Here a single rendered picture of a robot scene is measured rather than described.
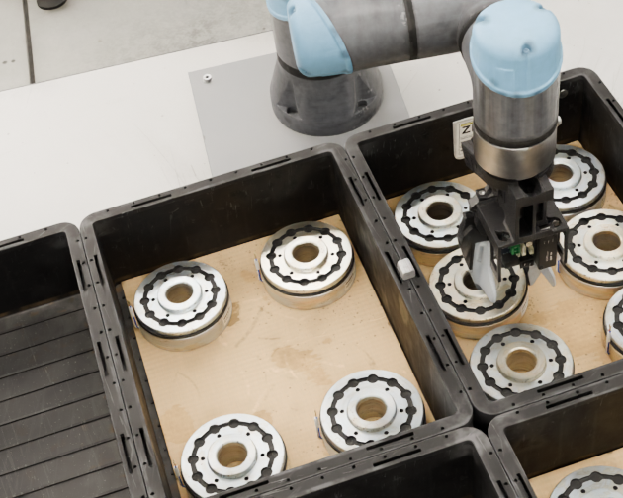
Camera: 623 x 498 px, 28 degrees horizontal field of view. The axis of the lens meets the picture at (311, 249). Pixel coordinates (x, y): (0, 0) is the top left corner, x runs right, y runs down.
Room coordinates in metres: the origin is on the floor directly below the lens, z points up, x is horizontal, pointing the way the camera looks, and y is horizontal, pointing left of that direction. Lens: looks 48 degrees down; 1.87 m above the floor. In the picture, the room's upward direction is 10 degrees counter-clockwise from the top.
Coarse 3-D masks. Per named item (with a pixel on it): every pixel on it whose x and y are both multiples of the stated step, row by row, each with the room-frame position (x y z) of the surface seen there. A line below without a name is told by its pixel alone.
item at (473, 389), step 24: (576, 72) 1.05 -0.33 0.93; (600, 96) 1.00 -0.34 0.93; (408, 120) 1.02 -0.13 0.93; (432, 120) 1.01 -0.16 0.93; (360, 144) 0.99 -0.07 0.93; (360, 168) 0.95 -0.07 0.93; (384, 216) 0.88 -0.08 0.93; (432, 312) 0.74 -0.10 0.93; (456, 360) 0.68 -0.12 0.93; (552, 384) 0.64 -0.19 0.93; (576, 384) 0.63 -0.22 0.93; (480, 408) 0.62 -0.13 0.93; (504, 408) 0.62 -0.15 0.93
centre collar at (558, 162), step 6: (558, 162) 0.97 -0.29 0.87; (564, 162) 0.97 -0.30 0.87; (570, 162) 0.97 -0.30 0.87; (570, 168) 0.96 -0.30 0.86; (576, 168) 0.96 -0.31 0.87; (576, 174) 0.95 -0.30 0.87; (570, 180) 0.94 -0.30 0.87; (576, 180) 0.94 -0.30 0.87; (558, 186) 0.94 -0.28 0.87; (564, 186) 0.94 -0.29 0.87; (570, 186) 0.93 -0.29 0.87; (576, 186) 0.94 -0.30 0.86
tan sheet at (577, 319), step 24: (576, 144) 1.03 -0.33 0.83; (528, 288) 0.83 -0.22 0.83; (552, 288) 0.83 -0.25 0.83; (528, 312) 0.80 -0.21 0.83; (552, 312) 0.79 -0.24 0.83; (576, 312) 0.79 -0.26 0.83; (600, 312) 0.78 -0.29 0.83; (456, 336) 0.78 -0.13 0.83; (576, 336) 0.76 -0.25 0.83; (600, 336) 0.75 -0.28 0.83; (576, 360) 0.73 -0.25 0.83; (600, 360) 0.72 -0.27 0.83
